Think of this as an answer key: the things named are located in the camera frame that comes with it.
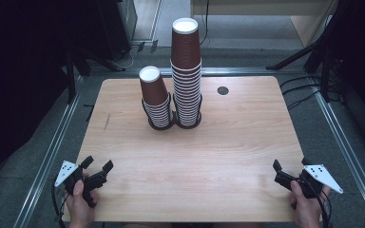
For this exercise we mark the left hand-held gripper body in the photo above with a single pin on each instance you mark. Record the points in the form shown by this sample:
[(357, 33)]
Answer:
[(68, 172)]

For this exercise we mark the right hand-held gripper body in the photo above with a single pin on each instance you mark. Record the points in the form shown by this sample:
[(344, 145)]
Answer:
[(321, 175)]

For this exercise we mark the tall stack of brown cups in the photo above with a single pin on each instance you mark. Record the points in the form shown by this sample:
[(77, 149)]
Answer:
[(187, 98)]

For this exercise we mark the person's right hand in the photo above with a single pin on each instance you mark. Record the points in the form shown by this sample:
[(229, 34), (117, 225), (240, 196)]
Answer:
[(307, 212)]

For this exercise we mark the person's left hand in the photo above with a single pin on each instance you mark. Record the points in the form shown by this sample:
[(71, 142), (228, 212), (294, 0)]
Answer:
[(79, 212)]

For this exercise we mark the black floor tape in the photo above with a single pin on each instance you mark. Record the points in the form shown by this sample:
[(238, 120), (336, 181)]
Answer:
[(90, 112)]

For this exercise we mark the short stack of brown cups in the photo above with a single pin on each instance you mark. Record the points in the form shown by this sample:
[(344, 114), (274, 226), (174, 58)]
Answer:
[(153, 91)]

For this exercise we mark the round black table grommet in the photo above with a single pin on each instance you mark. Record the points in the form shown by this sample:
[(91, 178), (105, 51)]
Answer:
[(223, 90)]

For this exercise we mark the black tripod stand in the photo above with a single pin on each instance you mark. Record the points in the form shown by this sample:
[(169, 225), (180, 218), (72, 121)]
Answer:
[(293, 58)]

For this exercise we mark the dark cabinet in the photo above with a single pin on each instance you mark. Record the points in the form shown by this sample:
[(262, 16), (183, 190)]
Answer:
[(117, 25)]

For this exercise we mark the light wooden cabinet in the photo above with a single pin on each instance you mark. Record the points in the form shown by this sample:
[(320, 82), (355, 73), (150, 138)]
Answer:
[(250, 8)]

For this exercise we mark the aluminium frame rail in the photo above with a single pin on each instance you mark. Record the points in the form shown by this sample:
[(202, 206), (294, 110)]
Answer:
[(345, 148), (49, 158)]

